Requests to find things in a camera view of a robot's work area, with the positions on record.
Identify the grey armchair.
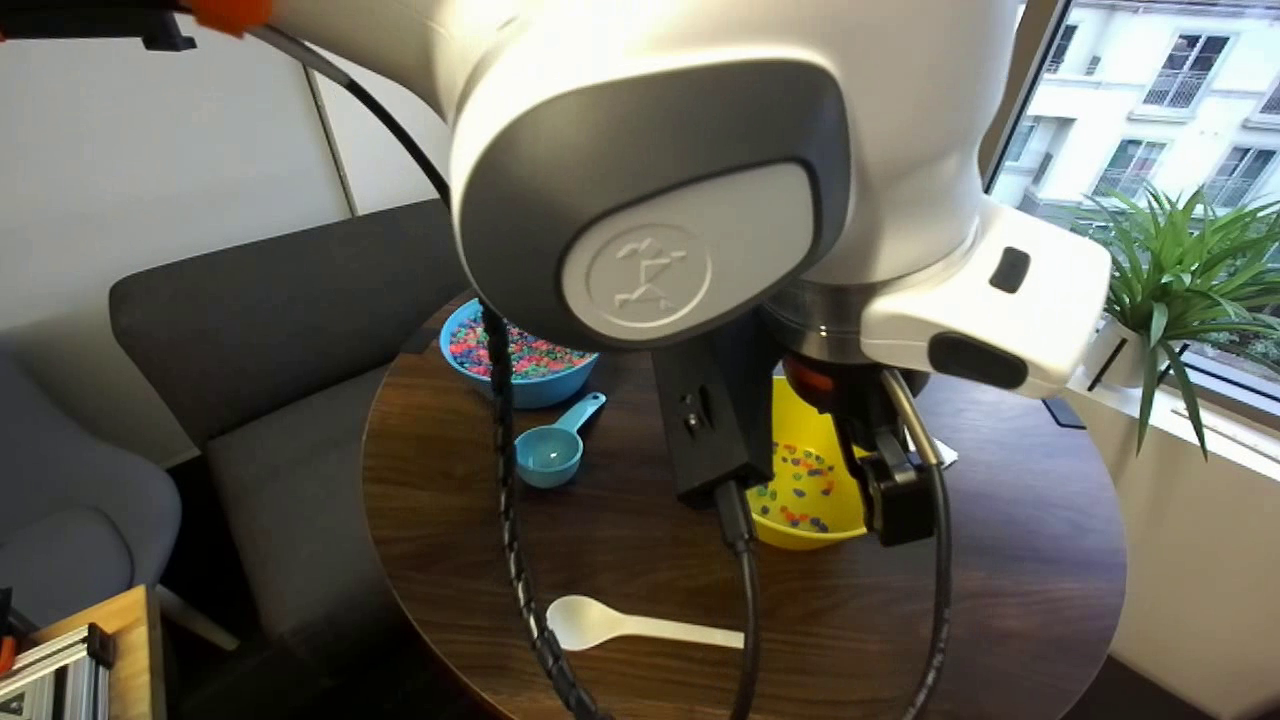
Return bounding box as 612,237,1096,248
0,352,184,632

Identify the dark grey sofa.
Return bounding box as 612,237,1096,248
103,195,472,656

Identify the small colourful cereal portion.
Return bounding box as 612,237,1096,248
750,443,845,537

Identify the black overhead mount bar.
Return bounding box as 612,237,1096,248
0,0,197,57

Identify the yellow plastic bowl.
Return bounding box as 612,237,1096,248
744,371,876,558

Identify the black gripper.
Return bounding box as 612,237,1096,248
785,357,938,552

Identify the large colourful cereal pile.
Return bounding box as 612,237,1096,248
448,315,593,383

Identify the green potted plant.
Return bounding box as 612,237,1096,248
1065,184,1280,464

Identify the grey window frame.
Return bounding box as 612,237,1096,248
978,0,1280,431

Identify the black corrugated cable conduit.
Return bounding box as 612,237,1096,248
252,22,616,720

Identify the blue measuring scoop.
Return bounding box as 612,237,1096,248
510,387,612,494

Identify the white plastic spoon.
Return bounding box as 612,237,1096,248
539,593,747,656

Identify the thin black camera cable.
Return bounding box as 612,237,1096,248
710,476,766,720

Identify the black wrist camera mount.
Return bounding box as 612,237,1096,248
647,311,778,513

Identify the black table edge clip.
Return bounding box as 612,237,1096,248
1035,394,1090,431

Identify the wooden cart top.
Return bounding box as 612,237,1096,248
31,580,171,720

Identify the blue plastic bowl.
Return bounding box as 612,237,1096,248
435,293,605,411

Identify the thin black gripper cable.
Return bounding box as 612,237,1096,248
873,368,958,720

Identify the aluminium frame stand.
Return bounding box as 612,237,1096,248
0,621,115,720

